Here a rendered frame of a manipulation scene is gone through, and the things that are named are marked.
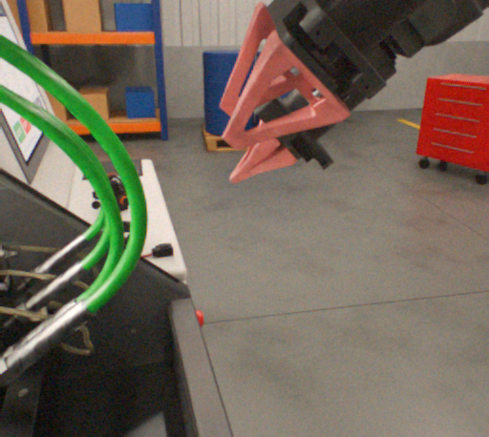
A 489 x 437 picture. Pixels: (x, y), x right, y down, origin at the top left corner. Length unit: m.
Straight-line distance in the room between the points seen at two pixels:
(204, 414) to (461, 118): 4.11
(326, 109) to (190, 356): 0.47
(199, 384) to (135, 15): 5.20
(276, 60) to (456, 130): 4.32
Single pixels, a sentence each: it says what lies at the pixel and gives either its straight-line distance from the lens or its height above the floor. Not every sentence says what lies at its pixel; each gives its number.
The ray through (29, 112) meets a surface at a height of 1.31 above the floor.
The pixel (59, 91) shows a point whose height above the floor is 1.34.
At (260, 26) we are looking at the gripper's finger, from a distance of 0.34.
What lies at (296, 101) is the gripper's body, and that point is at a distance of 0.48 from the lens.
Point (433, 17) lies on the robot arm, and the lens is 0.47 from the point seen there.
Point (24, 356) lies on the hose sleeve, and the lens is 0.44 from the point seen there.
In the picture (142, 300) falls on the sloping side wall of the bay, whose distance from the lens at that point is 0.80.
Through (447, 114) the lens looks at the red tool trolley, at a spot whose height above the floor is 0.57.
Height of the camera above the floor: 1.39
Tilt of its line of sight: 21 degrees down
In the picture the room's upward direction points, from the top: straight up
